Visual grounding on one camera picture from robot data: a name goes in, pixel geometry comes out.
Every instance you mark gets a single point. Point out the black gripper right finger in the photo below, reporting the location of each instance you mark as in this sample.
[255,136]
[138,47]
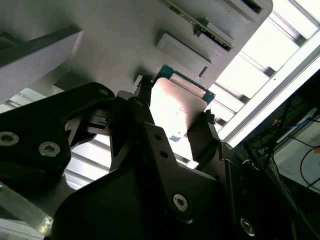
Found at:
[203,142]

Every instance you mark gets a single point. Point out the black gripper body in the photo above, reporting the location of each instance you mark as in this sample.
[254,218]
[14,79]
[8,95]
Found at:
[112,207]

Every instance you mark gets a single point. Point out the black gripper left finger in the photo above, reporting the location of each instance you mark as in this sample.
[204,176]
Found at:
[32,130]

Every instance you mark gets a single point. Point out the silver CPU green board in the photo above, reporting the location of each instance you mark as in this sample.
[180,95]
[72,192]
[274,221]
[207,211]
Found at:
[175,105]

